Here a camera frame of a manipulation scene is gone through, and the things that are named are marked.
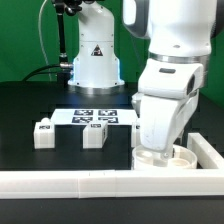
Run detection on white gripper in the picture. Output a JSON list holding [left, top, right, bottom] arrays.
[[133, 59, 204, 158]]

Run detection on white round stool seat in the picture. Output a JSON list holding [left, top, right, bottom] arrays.
[[131, 145, 197, 171]]

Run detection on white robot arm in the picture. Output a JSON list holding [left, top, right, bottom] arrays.
[[53, 0, 223, 158]]

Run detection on white L-shaped fence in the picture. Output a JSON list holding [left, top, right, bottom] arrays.
[[0, 133, 224, 199]]

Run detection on white marker sheet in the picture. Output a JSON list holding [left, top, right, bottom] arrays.
[[51, 109, 137, 125]]

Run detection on black cable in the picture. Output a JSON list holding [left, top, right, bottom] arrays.
[[22, 64, 74, 82]]

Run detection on grey cable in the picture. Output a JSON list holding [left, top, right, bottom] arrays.
[[37, 0, 53, 82]]

